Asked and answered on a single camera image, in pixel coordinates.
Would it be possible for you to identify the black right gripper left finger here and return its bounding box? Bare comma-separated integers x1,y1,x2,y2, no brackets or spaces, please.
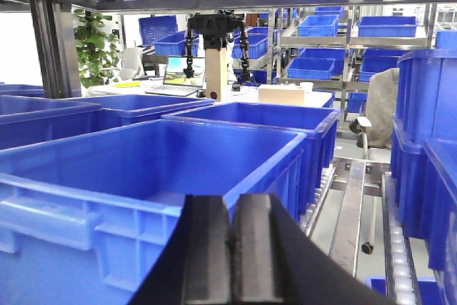
129,195,231,304

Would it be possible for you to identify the steel divider rail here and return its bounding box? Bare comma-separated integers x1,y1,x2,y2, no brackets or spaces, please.
329,160,366,277

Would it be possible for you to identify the open laptop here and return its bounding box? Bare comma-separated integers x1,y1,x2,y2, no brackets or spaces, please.
146,56,205,96

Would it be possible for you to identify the metal rack with bins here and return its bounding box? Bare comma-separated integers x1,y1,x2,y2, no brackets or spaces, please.
247,3,456,114

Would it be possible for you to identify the stacked blue bins right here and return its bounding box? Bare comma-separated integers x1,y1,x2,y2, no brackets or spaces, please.
392,49,456,304

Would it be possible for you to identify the large blue plastic bin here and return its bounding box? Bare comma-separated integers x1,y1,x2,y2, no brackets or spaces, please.
1,120,306,304

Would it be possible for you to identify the cardboard box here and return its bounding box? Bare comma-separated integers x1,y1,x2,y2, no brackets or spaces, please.
258,84,306,106

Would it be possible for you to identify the blue bin far left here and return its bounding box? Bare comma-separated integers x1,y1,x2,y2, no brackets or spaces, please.
1,94,214,150

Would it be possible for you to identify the wooden post camera rig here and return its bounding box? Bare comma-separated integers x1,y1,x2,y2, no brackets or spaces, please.
184,10,251,102

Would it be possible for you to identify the white roller track rail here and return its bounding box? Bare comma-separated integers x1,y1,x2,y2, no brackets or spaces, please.
381,171,421,304

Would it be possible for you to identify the grey covered chair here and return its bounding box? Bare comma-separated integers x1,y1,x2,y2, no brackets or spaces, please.
363,68,400,149

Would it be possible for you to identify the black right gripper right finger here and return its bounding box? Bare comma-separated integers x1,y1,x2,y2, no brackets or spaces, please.
232,194,392,304

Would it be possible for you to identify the white desk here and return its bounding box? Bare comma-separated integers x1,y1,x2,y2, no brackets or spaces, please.
86,76,333,108

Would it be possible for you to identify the green potted plant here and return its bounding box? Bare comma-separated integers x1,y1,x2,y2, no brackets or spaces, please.
73,9,119,89

